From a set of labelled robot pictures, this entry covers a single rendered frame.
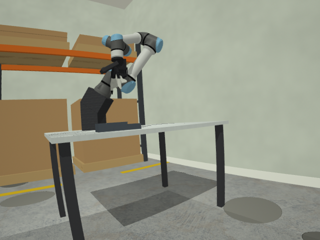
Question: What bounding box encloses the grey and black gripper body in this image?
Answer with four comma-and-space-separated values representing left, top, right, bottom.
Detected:
111, 56, 128, 79

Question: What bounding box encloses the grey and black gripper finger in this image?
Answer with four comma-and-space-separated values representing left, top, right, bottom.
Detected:
110, 76, 118, 94
115, 69, 127, 90

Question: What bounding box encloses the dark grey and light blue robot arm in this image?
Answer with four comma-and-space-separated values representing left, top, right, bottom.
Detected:
94, 32, 163, 98

